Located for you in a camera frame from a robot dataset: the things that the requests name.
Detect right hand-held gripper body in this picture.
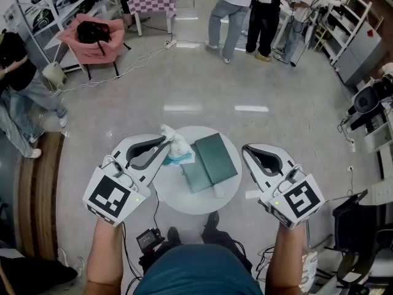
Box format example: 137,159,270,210
259,167,325,230

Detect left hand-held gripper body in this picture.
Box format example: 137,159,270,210
82,155,152,227

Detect white plastic bag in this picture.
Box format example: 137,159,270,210
159,124,196,167

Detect teal box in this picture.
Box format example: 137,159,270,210
180,143,214,194

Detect person's left forearm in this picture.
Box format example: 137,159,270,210
84,216,125,295

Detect person's right forearm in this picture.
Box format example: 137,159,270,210
267,222,308,295

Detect dark green box lid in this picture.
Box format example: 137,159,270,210
193,132,239,186

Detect small white cup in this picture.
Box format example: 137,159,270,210
212,184,227,200

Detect white round side table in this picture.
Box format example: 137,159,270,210
152,125,244,216

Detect black office chair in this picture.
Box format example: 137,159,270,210
332,189,393,285

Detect person's right black shoe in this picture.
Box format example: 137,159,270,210
203,210,220,232

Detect person's black shoe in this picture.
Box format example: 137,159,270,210
166,226,182,246
203,210,220,232

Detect curved wooden bench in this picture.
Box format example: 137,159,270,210
16,130,66,261

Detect person's left black shoe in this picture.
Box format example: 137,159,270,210
166,226,182,246

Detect white printed paper bag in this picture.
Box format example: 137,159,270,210
298,250,319,293

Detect person's black trousers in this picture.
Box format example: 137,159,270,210
139,227,254,273

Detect pair of white sandals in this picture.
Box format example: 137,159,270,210
58,246,85,278

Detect black backpack rig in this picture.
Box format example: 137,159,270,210
346,74,393,132

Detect small white bin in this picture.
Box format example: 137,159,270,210
42,60,68,90

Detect pink padded chair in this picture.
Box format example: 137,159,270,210
57,13,133,81

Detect person's teal shirt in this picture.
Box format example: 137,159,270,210
133,243,265,295

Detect black bag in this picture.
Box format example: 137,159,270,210
76,20,112,57

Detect grey metal cabinet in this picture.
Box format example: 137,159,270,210
333,20,385,87

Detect white metal shelf rack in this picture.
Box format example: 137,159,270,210
291,0,374,68

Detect black cable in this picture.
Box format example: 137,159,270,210
254,245,276,289
151,187,162,230
122,222,144,295

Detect black recorder box with screen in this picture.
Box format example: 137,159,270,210
135,227,164,255

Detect white floor cable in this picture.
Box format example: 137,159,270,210
53,42,173,96

